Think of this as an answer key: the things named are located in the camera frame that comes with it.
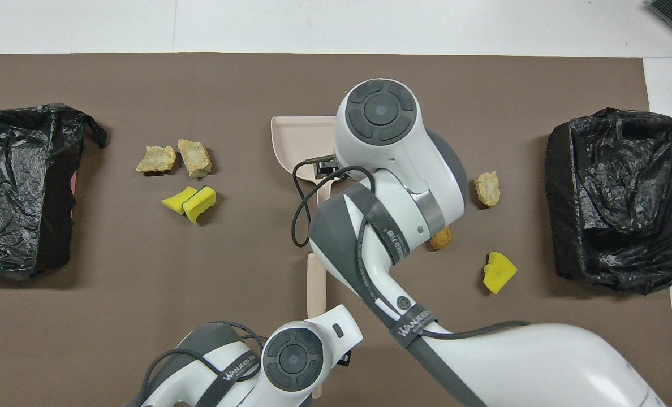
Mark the tan orange foam chunk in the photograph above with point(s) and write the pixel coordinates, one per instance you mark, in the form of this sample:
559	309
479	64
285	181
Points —
155	159

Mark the pale rounded foam chunk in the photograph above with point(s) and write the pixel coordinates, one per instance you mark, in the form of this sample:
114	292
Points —
487	188

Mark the beige plastic dustpan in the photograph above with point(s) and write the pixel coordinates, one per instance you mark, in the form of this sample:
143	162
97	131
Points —
302	141

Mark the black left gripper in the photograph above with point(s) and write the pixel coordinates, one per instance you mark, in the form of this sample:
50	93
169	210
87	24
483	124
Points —
344	358

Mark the black bag lined bin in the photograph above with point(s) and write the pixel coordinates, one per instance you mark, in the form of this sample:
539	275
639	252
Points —
19	169
613	198

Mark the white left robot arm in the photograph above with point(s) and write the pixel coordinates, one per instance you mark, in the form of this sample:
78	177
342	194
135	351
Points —
324	328

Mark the brown table mat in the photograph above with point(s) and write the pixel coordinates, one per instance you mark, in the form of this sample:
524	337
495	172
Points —
143	282

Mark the pale tan foam chunk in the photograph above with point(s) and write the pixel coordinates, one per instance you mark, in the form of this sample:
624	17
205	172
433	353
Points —
194	158

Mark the brown oval cork lump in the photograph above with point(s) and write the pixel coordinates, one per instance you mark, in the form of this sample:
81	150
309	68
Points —
441	240

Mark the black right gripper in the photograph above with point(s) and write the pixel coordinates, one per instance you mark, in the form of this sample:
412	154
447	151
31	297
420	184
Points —
327	168

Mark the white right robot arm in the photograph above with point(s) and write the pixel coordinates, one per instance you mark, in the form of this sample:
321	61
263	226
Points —
392	152

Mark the small yellow green sponge piece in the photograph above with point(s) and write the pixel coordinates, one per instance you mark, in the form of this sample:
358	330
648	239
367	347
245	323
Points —
175	200

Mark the notched yellow green sponge piece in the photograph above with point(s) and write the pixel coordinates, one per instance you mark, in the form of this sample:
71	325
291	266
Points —
499	272

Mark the large yellow green sponge piece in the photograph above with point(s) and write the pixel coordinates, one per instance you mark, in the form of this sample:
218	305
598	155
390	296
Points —
200	204

